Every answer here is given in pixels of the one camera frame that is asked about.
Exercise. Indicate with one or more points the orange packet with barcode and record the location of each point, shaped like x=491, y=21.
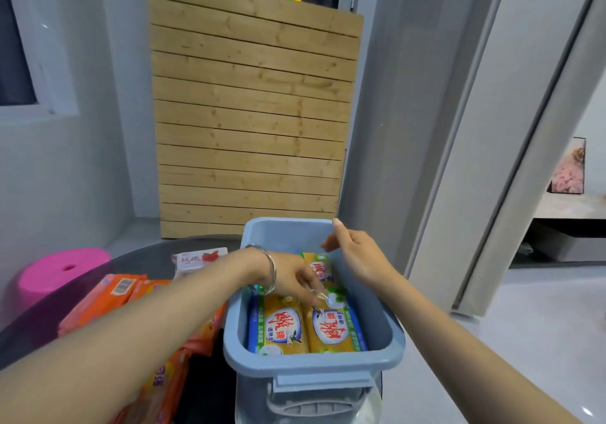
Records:
x=102, y=298

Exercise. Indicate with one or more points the person's right forearm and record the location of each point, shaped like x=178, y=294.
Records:
x=454, y=348

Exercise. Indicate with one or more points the white sliding door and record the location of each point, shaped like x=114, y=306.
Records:
x=502, y=130

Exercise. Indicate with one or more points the yellow soap packet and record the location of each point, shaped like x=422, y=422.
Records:
x=334, y=331
x=279, y=326
x=322, y=267

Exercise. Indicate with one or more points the person's left forearm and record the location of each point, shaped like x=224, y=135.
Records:
x=142, y=329

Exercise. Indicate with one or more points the blue plastic bin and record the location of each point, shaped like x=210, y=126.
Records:
x=312, y=371

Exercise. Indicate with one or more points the pink flower picture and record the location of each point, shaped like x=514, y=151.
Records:
x=568, y=168

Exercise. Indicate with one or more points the wooden slat board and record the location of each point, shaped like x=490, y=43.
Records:
x=251, y=116

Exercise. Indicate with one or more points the pink plastic stool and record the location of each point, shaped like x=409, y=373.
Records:
x=57, y=274

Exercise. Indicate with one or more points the person's left hand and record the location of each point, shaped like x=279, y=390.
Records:
x=291, y=274

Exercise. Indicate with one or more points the person's right thumb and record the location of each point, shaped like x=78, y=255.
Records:
x=330, y=243

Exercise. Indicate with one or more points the white framed window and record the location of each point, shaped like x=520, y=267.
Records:
x=28, y=45

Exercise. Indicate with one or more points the white and pink packet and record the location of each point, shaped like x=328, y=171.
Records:
x=199, y=261

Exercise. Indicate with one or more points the person's right hand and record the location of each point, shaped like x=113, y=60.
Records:
x=362, y=253

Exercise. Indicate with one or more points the grey stone ledge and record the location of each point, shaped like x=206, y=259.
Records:
x=563, y=222

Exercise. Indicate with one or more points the orange packet with yellow print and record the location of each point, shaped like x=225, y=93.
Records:
x=158, y=386

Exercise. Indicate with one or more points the person's left fingers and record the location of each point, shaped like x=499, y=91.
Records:
x=313, y=291

